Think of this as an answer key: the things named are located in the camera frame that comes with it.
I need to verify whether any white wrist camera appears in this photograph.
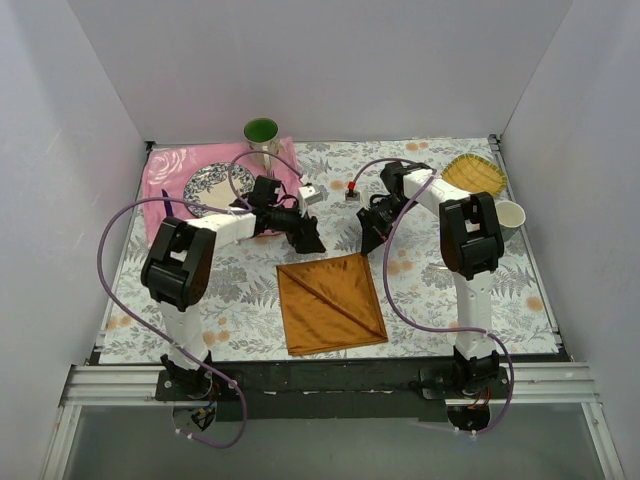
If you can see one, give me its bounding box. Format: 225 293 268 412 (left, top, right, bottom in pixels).
344 181 370 205
297 183 324 210

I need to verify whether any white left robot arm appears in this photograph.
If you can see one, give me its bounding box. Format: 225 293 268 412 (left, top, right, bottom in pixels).
141 176 325 400

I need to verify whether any purple plastic knife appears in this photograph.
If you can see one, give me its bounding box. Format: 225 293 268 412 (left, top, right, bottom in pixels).
161 189 174 217

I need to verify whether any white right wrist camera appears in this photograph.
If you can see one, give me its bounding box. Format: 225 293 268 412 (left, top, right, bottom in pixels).
344 181 370 205

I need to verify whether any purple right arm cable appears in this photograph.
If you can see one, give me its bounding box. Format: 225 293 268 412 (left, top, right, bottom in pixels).
349 158 516 435

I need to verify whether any woven bamboo basket tray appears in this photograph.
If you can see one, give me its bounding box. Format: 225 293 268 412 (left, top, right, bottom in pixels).
441 153 507 197

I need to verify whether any green inside floral mug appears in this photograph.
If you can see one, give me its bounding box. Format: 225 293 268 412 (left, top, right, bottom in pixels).
243 118 280 172

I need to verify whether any pink cloth placemat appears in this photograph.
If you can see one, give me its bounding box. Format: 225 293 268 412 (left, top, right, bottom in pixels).
142 137 302 246

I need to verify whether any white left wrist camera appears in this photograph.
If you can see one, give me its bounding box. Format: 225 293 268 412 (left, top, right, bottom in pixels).
297 183 324 210

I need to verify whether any orange cloth napkin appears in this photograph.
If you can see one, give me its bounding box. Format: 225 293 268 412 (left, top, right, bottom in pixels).
276 253 388 356

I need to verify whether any blue floral ceramic plate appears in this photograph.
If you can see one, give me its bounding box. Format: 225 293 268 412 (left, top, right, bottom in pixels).
183 163 255 218

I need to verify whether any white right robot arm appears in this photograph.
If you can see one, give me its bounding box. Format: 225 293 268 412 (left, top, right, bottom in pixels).
357 158 504 398

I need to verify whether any grey white mug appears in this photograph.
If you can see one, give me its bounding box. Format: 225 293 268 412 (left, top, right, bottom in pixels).
495 200 526 243

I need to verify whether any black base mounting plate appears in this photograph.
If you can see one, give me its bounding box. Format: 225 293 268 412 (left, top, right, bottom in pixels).
154 355 516 422

